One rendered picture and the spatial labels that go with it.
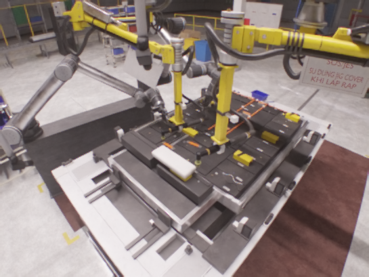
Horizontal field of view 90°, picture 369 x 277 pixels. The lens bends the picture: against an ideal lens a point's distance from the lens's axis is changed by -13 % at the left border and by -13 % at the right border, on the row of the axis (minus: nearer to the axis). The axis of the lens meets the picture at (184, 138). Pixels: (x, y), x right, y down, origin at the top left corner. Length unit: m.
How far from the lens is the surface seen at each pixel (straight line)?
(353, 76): 1.23
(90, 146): 2.91
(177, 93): 1.77
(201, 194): 1.41
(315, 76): 1.18
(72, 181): 2.07
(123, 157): 1.89
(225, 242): 1.50
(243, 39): 1.06
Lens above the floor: 2.20
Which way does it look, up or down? 37 degrees down
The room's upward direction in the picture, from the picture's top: straight up
